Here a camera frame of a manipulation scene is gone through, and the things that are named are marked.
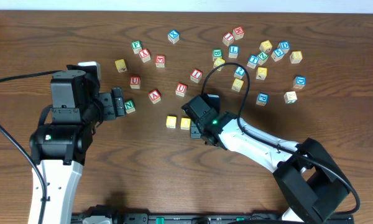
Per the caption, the red u block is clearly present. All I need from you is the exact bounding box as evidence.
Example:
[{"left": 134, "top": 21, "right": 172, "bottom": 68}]
[
  {"left": 130, "top": 77, "right": 141, "bottom": 89},
  {"left": 175, "top": 83, "right": 187, "bottom": 97}
]

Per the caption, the yellow block top right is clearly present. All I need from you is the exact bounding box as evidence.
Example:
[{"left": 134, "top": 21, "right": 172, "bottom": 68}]
[{"left": 259, "top": 40, "right": 272, "bottom": 53}]

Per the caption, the blue P block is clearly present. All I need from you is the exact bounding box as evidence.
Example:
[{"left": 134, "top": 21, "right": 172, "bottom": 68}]
[{"left": 256, "top": 93, "right": 269, "bottom": 106}]

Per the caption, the blue X block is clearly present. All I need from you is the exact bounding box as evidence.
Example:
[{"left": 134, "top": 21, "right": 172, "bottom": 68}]
[{"left": 168, "top": 30, "right": 180, "bottom": 44}]

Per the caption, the yellow block mid right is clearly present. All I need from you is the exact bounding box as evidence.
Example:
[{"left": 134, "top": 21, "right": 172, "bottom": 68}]
[{"left": 256, "top": 67, "right": 267, "bottom": 80}]

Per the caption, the green F block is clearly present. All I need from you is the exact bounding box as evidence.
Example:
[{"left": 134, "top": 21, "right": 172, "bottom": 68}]
[{"left": 131, "top": 40, "right": 142, "bottom": 54}]

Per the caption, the red i block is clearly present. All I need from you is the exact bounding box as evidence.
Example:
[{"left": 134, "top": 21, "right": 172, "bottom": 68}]
[
  {"left": 190, "top": 69, "right": 203, "bottom": 83},
  {"left": 223, "top": 32, "right": 235, "bottom": 47}
]

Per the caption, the red U block centre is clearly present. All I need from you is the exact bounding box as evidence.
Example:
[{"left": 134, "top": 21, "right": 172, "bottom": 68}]
[{"left": 175, "top": 83, "right": 187, "bottom": 97}]

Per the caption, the yellow O block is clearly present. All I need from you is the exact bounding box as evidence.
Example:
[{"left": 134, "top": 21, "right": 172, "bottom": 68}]
[{"left": 180, "top": 118, "right": 191, "bottom": 130}]

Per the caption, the red A block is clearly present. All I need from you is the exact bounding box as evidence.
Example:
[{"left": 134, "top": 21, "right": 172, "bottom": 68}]
[{"left": 149, "top": 90, "right": 161, "bottom": 104}]

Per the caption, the yellow C block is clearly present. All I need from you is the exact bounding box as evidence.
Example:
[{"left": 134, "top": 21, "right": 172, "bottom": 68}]
[{"left": 166, "top": 116, "right": 177, "bottom": 129}]

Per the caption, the blue d block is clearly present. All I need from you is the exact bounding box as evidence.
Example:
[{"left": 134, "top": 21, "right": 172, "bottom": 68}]
[
  {"left": 277, "top": 41, "right": 290, "bottom": 54},
  {"left": 293, "top": 76, "right": 306, "bottom": 89}
]

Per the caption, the yellow block far left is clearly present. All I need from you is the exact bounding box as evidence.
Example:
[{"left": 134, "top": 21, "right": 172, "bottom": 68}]
[{"left": 114, "top": 59, "right": 127, "bottom": 73}]

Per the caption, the blue 5 block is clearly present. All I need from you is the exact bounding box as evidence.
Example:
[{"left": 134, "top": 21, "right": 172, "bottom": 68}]
[{"left": 271, "top": 49, "right": 285, "bottom": 62}]

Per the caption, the yellow block near R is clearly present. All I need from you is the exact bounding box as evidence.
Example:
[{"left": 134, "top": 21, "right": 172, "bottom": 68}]
[{"left": 231, "top": 78, "right": 244, "bottom": 92}]

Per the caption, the blue D block right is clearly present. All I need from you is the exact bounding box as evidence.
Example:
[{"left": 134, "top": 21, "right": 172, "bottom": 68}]
[{"left": 293, "top": 76, "right": 306, "bottom": 89}]

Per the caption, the red X block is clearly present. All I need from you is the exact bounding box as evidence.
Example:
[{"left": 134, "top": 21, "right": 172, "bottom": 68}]
[{"left": 139, "top": 49, "right": 151, "bottom": 63}]

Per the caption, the red I block top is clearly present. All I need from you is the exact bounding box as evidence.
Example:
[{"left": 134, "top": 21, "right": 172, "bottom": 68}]
[{"left": 223, "top": 32, "right": 235, "bottom": 47}]

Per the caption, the yellow 8 block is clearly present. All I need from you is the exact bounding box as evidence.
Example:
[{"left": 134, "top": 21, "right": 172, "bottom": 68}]
[{"left": 290, "top": 51, "right": 303, "bottom": 64}]

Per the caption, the blue T block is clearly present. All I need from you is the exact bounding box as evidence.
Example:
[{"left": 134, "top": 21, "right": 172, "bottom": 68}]
[{"left": 247, "top": 55, "right": 259, "bottom": 69}]

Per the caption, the red U block left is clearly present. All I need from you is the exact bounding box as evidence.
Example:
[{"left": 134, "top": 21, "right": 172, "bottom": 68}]
[{"left": 130, "top": 77, "right": 141, "bottom": 89}]

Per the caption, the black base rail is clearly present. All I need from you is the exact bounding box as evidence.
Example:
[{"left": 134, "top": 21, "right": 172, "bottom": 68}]
[{"left": 70, "top": 205, "right": 355, "bottom": 224}]

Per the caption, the red I block centre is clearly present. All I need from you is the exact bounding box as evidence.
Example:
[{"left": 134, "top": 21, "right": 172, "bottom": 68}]
[{"left": 190, "top": 69, "right": 203, "bottom": 83}]

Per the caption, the green B block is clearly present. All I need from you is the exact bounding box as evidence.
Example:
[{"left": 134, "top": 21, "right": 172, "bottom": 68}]
[{"left": 212, "top": 49, "right": 223, "bottom": 61}]

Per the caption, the yellow block near B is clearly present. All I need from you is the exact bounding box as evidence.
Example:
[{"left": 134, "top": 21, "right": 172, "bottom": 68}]
[{"left": 213, "top": 57, "right": 226, "bottom": 71}]

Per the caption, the plain wooden block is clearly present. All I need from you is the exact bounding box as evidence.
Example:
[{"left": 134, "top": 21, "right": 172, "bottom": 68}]
[{"left": 283, "top": 91, "right": 298, "bottom": 104}]

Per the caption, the green Z block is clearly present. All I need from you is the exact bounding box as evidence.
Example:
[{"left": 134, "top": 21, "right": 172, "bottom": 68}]
[{"left": 257, "top": 52, "right": 269, "bottom": 65}]

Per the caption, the red E block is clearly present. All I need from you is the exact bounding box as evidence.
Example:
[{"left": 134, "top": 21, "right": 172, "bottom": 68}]
[{"left": 155, "top": 55, "right": 165, "bottom": 68}]

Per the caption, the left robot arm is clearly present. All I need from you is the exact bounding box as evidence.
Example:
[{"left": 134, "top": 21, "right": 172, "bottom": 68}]
[{"left": 28, "top": 61, "right": 126, "bottom": 223}]

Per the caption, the blue L block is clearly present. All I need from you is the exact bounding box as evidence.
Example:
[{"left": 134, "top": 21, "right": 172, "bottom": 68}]
[{"left": 229, "top": 45, "right": 239, "bottom": 58}]

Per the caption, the red W block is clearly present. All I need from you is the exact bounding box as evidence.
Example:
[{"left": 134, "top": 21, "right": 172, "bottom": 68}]
[{"left": 233, "top": 26, "right": 245, "bottom": 40}]

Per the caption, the blue D block top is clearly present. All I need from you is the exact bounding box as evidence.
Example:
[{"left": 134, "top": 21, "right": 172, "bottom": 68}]
[{"left": 277, "top": 41, "right": 290, "bottom": 54}]

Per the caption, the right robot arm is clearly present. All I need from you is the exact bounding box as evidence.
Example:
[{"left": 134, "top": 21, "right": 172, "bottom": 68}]
[{"left": 182, "top": 94, "right": 351, "bottom": 223}]

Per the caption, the green N block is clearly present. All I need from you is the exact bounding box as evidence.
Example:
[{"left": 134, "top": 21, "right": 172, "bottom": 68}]
[{"left": 124, "top": 100, "right": 136, "bottom": 114}]

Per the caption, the blue 2 block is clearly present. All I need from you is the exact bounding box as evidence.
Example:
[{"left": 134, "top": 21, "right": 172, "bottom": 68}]
[{"left": 234, "top": 67, "right": 245, "bottom": 80}]

